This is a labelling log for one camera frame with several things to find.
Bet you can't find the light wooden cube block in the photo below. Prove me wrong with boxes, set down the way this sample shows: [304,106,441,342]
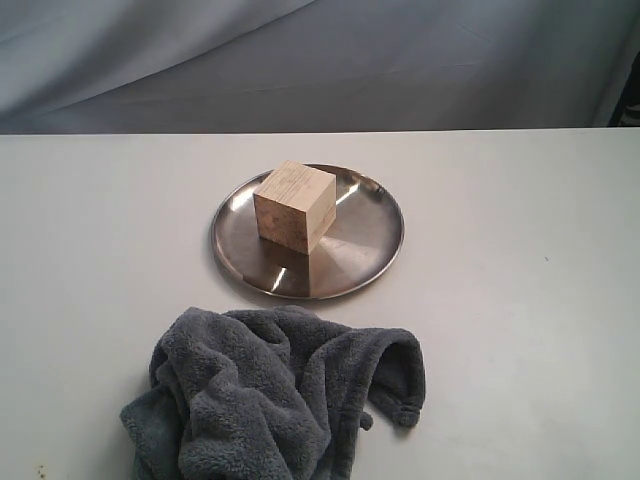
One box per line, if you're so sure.
[253,161,337,255]

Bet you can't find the grey fluffy towel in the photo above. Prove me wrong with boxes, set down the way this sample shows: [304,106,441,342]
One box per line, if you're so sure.
[120,306,426,479]

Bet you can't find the round stainless steel plate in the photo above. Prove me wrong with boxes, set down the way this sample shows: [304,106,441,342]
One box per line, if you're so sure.
[210,164,404,300]

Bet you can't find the grey backdrop cloth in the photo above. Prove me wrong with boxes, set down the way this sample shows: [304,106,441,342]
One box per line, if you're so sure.
[1,1,639,134]

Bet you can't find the black stand pole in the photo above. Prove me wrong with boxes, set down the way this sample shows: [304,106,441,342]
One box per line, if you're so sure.
[608,63,640,127]

